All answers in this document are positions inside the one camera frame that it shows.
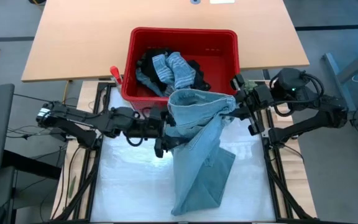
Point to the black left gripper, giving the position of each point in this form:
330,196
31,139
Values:
145,127

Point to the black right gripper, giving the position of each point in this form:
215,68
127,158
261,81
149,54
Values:
261,98

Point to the light blue jeans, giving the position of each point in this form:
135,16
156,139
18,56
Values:
197,149

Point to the dark blue jeans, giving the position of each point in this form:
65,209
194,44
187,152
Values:
200,79

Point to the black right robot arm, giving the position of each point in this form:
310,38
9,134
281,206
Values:
319,109

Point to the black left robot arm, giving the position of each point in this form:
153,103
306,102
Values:
73,116

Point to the red plastic laundry bin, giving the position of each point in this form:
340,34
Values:
216,46

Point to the blue striped shirt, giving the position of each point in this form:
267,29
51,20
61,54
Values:
179,70

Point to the black garment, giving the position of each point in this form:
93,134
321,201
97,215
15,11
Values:
149,63

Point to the small green stick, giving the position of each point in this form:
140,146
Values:
72,186

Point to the grey metal table leg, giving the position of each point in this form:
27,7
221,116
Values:
357,63

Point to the light wooden desk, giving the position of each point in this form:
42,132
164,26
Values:
73,40

